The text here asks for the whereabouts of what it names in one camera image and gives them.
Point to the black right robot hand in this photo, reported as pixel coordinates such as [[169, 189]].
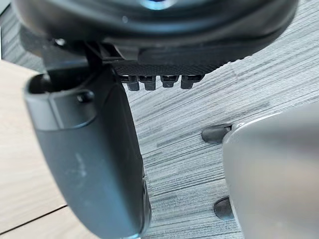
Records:
[[94, 154]]

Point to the light wood cabinet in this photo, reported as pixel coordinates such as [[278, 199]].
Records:
[[22, 161]]

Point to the dark robot foot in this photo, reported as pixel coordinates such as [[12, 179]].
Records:
[[215, 133], [223, 207]]

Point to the silver robot leg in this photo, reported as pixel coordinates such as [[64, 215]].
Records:
[[274, 179]]

